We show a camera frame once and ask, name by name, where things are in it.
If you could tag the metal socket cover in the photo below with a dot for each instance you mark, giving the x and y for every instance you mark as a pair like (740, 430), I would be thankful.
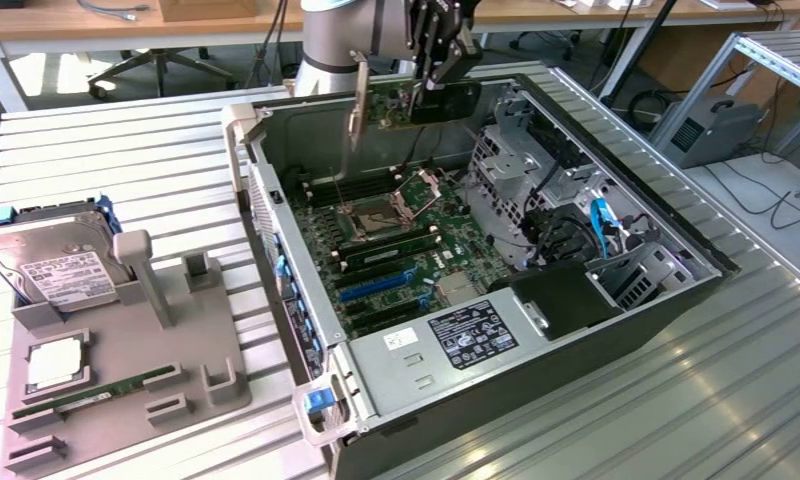
(424, 176)

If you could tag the brown cardboard box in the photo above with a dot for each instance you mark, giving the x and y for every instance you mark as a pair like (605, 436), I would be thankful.
(206, 10)

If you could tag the black plastic fan shroud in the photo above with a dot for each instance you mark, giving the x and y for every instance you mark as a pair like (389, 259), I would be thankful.
(560, 300)

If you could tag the grey power supply unit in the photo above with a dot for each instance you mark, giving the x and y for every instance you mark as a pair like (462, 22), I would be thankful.
(400, 370)

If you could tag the wooden desk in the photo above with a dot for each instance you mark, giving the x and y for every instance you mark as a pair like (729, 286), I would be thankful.
(706, 17)
(39, 25)

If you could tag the grey plastic parts rack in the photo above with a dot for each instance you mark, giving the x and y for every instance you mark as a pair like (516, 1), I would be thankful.
(119, 345)

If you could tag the black office chair base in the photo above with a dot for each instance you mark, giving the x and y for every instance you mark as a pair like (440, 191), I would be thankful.
(562, 37)

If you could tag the silver CPU chip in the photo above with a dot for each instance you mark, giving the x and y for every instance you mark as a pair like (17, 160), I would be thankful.
(55, 362)

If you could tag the thin locking lever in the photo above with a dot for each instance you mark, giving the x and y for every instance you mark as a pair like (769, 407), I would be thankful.
(338, 190)

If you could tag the grey controller box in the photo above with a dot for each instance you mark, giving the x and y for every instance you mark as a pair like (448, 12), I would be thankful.
(713, 135)

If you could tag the silver chipset heat sink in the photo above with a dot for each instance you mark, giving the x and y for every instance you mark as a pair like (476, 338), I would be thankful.
(458, 289)

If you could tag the CPU socket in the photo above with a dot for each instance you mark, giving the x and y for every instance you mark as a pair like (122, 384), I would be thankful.
(373, 220)

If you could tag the open black PC case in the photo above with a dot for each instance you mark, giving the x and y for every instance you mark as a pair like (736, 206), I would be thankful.
(640, 325)

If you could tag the metal disk bay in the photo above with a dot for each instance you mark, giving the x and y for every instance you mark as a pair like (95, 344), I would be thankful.
(633, 285)

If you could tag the black slanted pole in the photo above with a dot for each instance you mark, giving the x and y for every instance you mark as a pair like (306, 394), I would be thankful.
(641, 47)

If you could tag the blue case latch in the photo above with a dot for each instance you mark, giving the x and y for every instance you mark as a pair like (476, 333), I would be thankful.
(318, 402)

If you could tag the silver hard disk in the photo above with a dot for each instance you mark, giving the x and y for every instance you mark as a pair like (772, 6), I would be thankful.
(59, 265)

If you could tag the metal drive cage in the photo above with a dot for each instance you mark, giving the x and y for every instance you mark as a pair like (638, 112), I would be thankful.
(506, 165)

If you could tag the green motherboard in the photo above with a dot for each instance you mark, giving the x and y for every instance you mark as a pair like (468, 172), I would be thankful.
(469, 252)

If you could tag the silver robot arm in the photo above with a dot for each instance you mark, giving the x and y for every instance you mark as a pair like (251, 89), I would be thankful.
(333, 50)

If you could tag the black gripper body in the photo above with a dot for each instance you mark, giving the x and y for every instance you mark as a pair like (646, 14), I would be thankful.
(446, 10)

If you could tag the graphics card with black cooler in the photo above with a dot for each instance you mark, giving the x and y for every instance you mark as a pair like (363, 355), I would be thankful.
(442, 105)

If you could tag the green RAM stick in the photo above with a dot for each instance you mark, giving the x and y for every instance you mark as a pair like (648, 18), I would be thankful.
(129, 384)
(382, 255)

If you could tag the aluminium frame table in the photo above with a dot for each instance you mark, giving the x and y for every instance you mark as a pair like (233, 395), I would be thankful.
(773, 47)

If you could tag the black expansion slot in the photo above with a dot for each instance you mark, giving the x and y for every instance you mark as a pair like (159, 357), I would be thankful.
(373, 273)
(382, 309)
(389, 320)

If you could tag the blue expansion slot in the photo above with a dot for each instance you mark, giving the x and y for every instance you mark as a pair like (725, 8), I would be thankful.
(373, 288)

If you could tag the grey office chair base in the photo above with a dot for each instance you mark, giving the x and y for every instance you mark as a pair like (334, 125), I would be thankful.
(161, 57)

